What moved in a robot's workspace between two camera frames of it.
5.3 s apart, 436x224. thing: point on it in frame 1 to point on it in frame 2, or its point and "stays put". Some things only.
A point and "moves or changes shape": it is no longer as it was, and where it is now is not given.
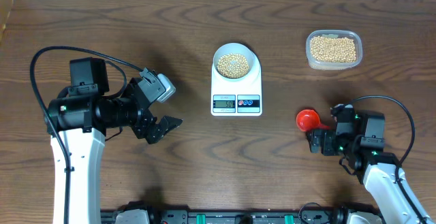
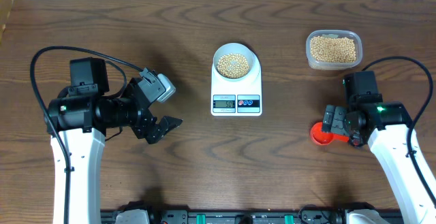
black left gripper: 143,125 stays put
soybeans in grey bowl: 233,65 stays put
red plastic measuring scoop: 308,120 moves or changes shape
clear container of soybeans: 333,50 stays put
